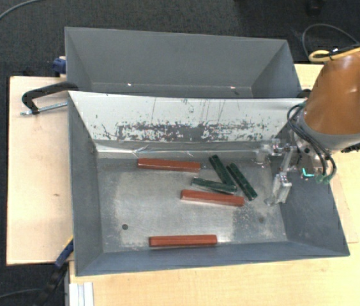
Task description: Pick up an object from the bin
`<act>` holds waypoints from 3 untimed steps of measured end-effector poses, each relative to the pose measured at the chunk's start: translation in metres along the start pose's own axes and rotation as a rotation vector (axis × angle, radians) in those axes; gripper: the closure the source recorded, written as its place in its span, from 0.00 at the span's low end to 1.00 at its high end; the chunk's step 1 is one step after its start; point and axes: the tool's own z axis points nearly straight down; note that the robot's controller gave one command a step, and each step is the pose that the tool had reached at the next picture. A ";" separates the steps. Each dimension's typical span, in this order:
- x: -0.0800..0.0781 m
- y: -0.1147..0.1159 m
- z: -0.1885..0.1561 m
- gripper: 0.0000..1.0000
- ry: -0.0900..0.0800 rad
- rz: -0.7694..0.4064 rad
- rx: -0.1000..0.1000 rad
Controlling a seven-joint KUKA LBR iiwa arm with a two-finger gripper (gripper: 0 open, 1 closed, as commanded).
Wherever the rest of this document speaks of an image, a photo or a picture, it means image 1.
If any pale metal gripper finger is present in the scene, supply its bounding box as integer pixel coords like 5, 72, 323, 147
256, 140, 285, 166
264, 171, 294, 207

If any dark green flat block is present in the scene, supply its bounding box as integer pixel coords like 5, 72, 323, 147
225, 162, 259, 201
190, 177, 238, 195
208, 154, 239, 191

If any red-brown flat block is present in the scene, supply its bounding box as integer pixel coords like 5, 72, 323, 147
148, 234, 218, 248
137, 157, 202, 173
180, 189, 246, 208

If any grey metal bin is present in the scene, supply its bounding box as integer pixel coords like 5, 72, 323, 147
64, 26, 351, 277

